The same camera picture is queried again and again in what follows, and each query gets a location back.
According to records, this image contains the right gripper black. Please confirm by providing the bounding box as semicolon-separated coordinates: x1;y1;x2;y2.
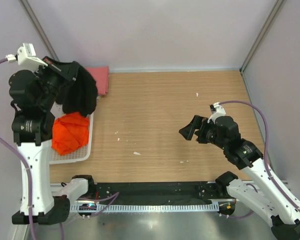
179;115;228;150

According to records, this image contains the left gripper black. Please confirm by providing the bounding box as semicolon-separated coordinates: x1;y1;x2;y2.
35;55;81;108

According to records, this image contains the black t-shirt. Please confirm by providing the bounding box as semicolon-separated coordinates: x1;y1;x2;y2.
55;65;98;117

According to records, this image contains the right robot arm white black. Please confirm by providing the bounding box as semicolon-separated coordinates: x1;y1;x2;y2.
179;115;300;240

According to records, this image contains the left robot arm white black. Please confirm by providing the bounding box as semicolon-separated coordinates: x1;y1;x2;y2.
8;57;98;225

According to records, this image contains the folded pink t-shirt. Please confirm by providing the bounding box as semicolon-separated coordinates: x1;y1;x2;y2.
86;66;109;96

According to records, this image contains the orange t-shirt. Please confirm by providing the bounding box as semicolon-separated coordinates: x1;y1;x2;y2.
51;112;90;156

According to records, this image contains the white plastic basket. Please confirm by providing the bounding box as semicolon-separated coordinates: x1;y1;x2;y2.
49;103;94;165

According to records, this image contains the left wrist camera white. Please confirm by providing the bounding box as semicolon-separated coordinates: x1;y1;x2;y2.
5;43;48;72

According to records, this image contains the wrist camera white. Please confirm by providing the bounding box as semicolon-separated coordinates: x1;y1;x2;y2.
207;102;226;124
5;43;48;72

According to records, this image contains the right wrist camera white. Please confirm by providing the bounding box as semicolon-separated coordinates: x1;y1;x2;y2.
207;102;226;124

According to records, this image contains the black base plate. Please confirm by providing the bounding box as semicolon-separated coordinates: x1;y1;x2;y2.
95;181;230;206

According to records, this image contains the white slotted cable duct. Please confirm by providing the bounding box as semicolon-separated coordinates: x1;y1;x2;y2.
70;202;220;214

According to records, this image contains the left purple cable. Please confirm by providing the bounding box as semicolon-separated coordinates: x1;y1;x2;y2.
0;57;66;240

